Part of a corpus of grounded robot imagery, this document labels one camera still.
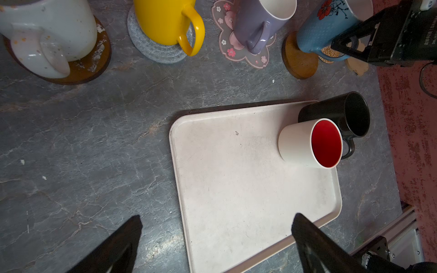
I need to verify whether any red inside white mug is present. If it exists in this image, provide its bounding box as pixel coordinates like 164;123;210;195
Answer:
278;118;343;169

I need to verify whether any black mug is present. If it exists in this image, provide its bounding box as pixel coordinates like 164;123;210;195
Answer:
298;92;371;159

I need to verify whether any dark brown glossy coaster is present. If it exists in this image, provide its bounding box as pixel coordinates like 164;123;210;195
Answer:
2;15;113;86

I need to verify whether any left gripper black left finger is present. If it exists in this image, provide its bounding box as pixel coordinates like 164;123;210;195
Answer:
69;215;142;273

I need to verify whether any brown wooden flower coaster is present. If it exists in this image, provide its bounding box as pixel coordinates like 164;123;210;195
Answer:
345;40;369;76

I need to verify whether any beige rectangular tray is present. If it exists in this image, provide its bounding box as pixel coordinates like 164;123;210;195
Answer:
169;102;342;273

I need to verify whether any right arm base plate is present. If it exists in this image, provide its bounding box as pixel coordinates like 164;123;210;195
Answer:
352;236;437;273

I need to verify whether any yellow mug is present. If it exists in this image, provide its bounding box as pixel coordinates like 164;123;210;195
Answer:
133;0;206;56

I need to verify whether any lavender handle mug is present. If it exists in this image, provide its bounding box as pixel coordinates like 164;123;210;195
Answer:
233;0;297;55

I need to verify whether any grey woven round coaster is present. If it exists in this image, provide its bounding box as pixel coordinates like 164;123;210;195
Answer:
127;6;187;64

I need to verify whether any brown cork round coaster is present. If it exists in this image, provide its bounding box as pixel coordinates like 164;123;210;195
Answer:
282;31;319;80

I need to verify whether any light blue mug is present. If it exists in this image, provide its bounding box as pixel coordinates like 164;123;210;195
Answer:
297;0;373;61

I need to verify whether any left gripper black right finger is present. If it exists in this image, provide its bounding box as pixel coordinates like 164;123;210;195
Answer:
291;213;366;273

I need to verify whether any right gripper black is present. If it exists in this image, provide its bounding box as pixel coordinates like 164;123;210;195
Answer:
331;1;437;66

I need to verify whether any white speckled mug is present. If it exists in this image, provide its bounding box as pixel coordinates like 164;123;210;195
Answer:
1;1;97;79

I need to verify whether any pink flower coaster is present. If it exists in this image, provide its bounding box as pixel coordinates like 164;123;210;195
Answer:
211;1;277;69

